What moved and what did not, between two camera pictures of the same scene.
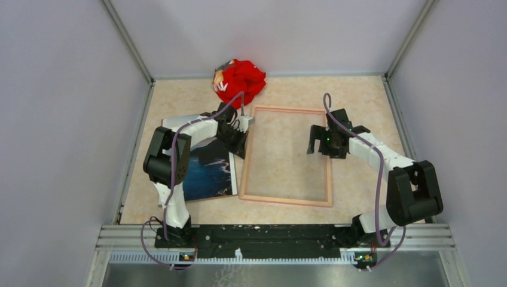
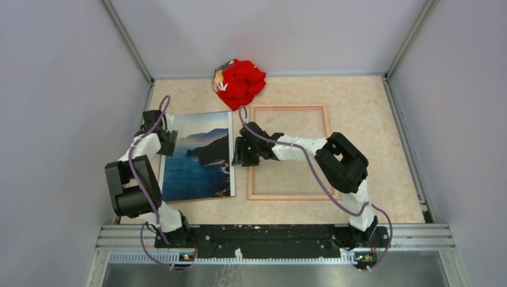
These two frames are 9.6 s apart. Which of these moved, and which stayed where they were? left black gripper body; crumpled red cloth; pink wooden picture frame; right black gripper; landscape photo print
Moved: left black gripper body; pink wooden picture frame; right black gripper
Stayed: crumpled red cloth; landscape photo print
